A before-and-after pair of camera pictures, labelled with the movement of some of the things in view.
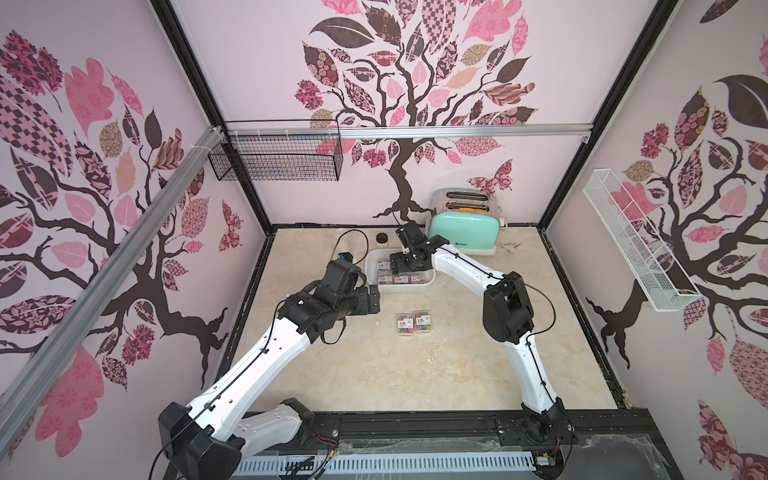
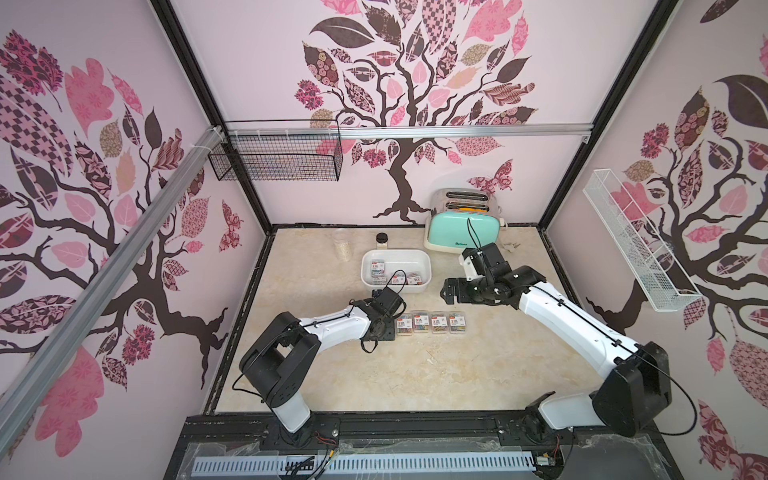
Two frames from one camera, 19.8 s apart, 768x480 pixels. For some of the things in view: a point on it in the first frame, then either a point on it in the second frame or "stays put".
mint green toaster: [469, 219] stays put
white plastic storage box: [378, 273] stays put
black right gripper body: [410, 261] -> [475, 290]
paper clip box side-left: [405, 324] stays put
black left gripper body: [361, 308] -> [386, 333]
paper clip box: [423, 321] stays put
